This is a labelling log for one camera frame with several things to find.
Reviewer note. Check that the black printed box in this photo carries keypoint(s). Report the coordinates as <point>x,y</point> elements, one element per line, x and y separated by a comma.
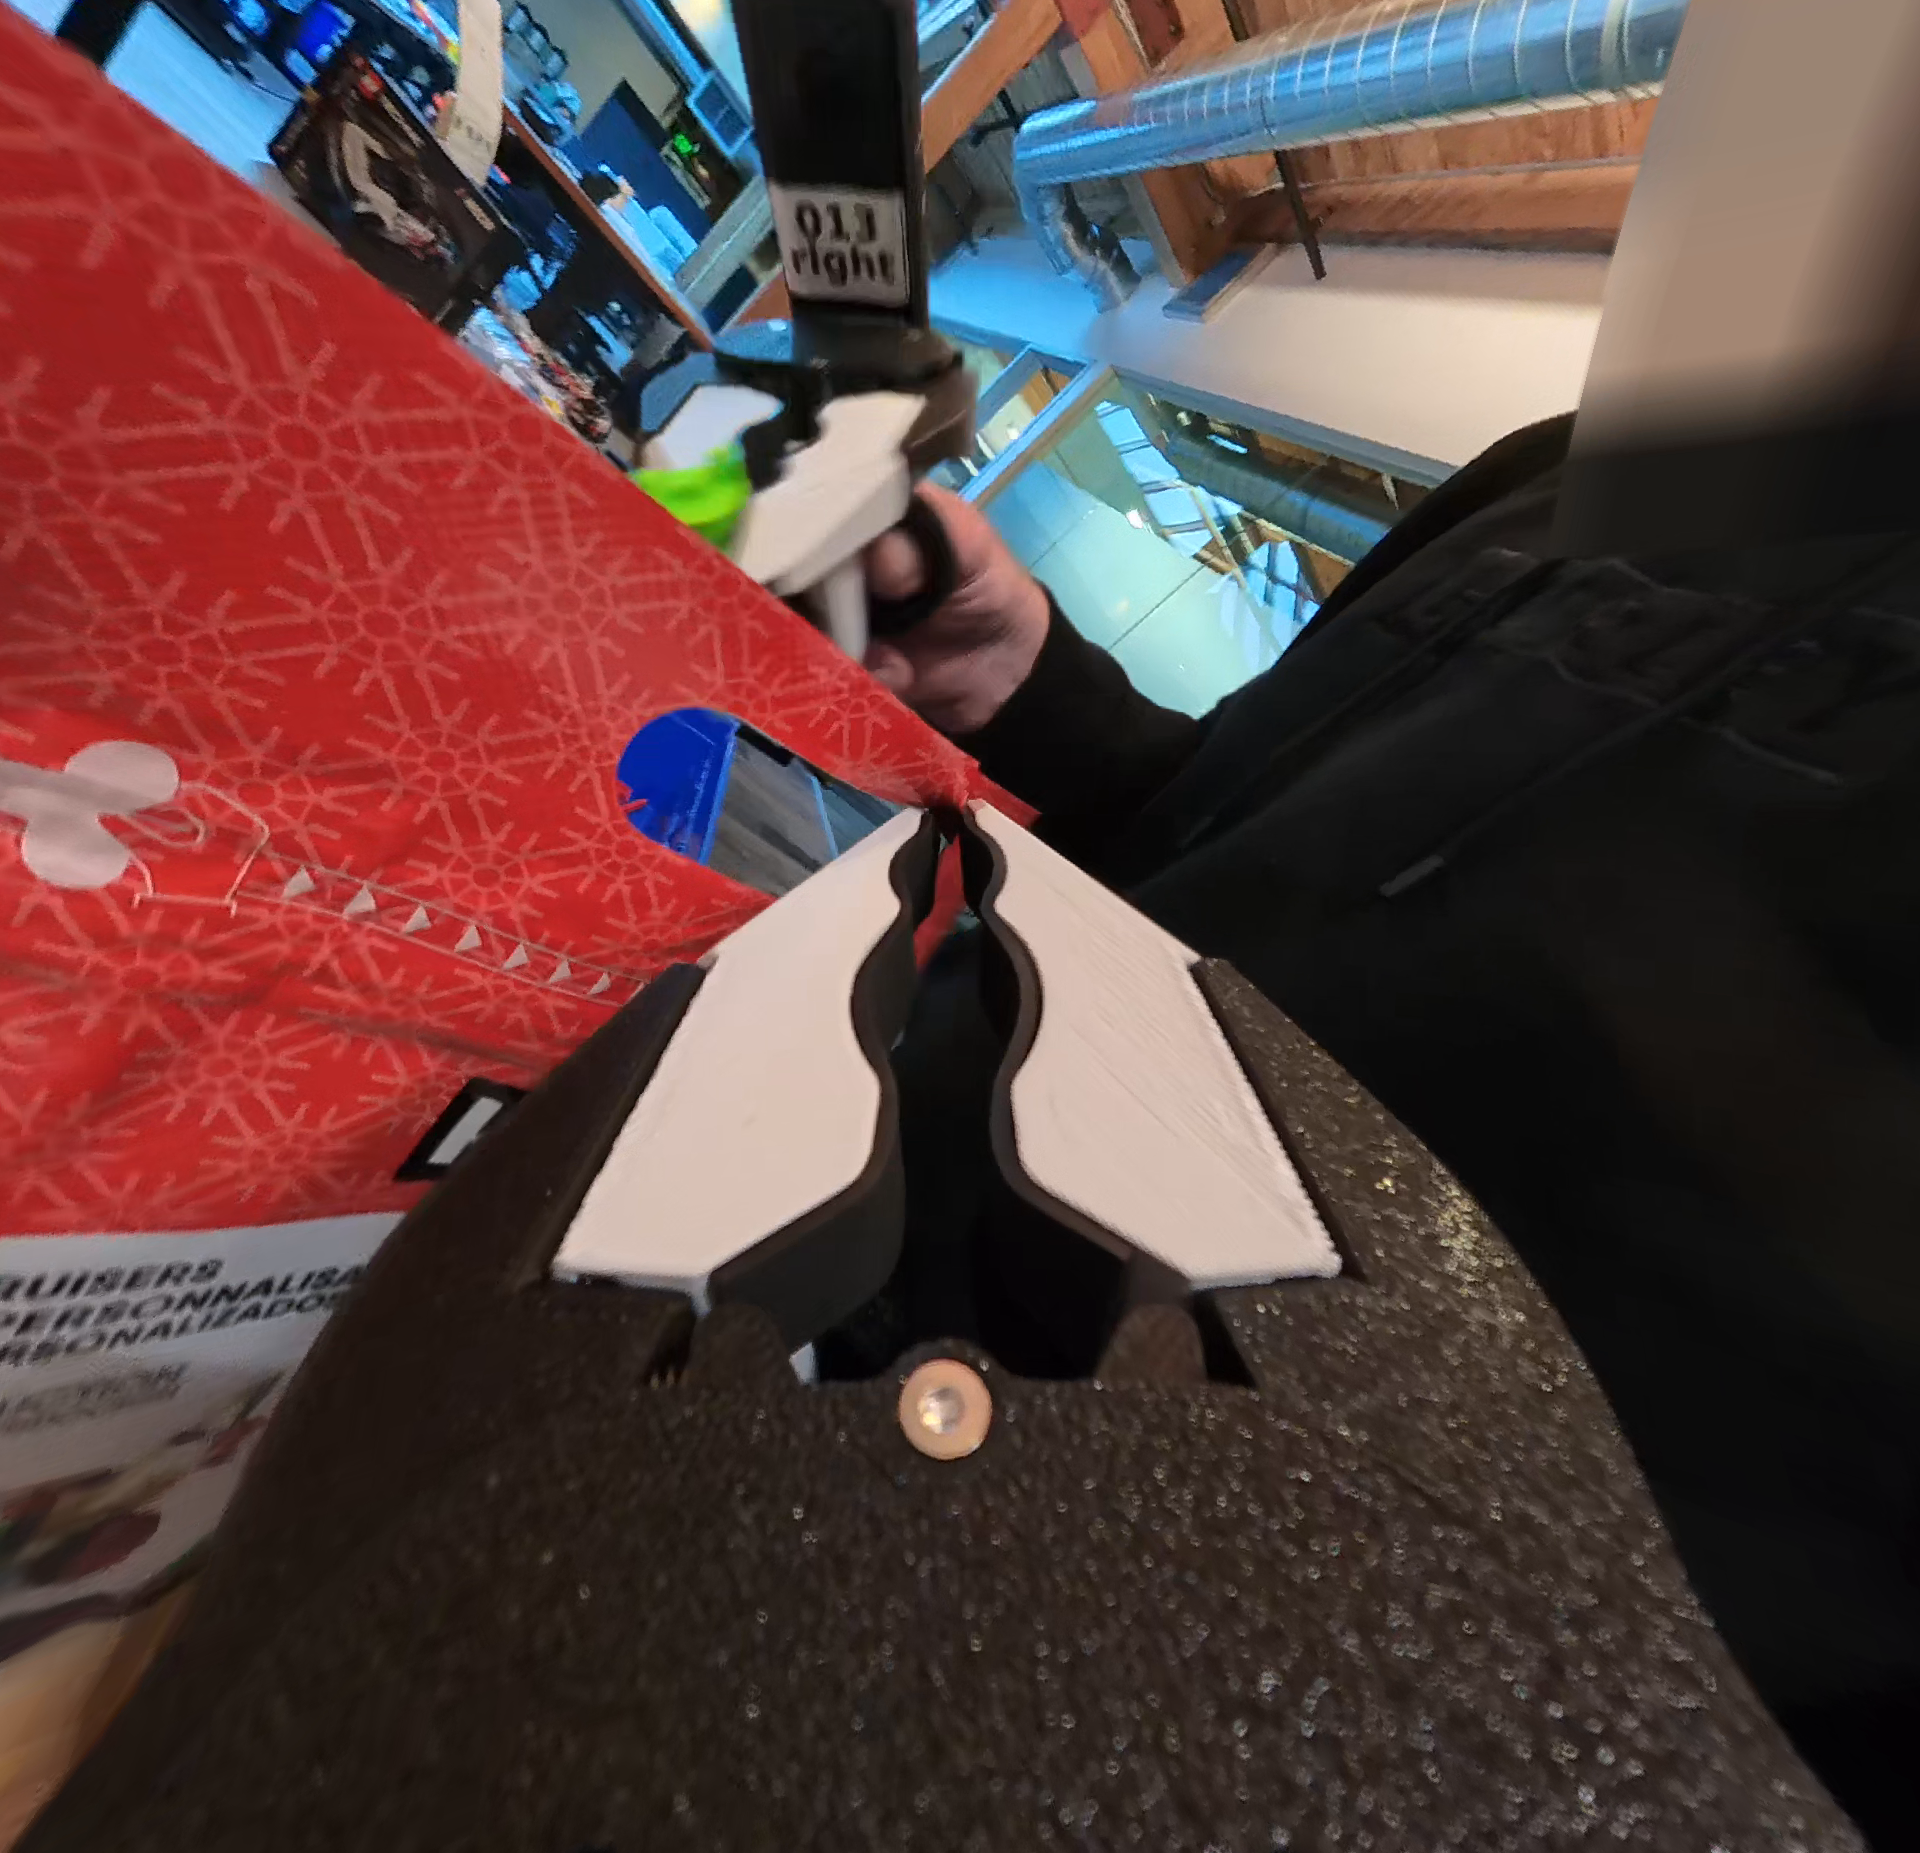
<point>372,180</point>

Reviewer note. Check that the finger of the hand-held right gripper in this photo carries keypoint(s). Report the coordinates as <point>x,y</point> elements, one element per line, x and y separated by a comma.
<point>723,421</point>

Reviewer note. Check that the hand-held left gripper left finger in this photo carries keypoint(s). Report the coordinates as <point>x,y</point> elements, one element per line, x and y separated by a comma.
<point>737,1118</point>

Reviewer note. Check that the printed toy set bag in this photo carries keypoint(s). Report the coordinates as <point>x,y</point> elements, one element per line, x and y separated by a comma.
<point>301,532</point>

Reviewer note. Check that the person's right hand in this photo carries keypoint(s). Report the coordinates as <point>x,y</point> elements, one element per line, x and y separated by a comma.
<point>982,623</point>

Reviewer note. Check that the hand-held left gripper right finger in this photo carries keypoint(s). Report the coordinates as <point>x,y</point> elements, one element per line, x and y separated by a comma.
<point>1155,1118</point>

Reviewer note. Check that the large blue plastic bin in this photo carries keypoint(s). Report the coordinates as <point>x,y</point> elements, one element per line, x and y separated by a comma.
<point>672,773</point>

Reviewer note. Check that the lime green toy piece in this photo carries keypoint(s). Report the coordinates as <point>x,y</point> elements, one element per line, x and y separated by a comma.
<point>696,497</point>

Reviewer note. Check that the silver ventilation duct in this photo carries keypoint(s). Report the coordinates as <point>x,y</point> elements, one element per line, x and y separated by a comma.
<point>1350,54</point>

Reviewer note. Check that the person's right forearm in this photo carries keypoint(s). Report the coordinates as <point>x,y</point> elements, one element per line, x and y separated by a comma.
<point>1139,741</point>

